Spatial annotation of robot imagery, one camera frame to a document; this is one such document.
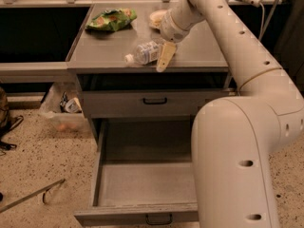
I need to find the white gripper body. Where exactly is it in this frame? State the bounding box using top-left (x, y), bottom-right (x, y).
top-left (160, 9), bottom-right (189, 43)

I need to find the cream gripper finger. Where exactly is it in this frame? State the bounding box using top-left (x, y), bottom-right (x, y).
top-left (156, 42), bottom-right (177, 72)

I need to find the clear blue-label plastic bottle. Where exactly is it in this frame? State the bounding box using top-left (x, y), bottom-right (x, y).
top-left (124, 41), bottom-right (160, 66)

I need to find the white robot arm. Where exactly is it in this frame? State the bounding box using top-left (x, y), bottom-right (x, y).
top-left (161, 0), bottom-right (304, 228)

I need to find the grey drawer cabinet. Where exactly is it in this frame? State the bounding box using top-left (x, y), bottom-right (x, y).
top-left (68, 2), bottom-right (235, 140)

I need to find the open grey middle drawer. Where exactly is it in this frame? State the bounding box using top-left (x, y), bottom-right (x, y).
top-left (74, 119), bottom-right (199, 227)

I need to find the white paper bowl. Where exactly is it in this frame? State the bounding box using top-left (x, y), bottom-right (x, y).
top-left (149, 9), bottom-right (166, 29)

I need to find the green chip bag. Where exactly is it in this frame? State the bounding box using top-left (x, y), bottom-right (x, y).
top-left (85, 8), bottom-right (137, 32)

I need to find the clear plastic storage bin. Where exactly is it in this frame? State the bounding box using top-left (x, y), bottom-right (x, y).
top-left (39, 83), bottom-right (89, 132)

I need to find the dark backpack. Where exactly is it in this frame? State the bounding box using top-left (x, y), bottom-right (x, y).
top-left (0, 87), bottom-right (24, 156)

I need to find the metal rod on floor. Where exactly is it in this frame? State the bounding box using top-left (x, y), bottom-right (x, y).
top-left (0, 179), bottom-right (66, 214)

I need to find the white power cable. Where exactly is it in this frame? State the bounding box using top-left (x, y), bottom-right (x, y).
top-left (257, 2), bottom-right (266, 42)

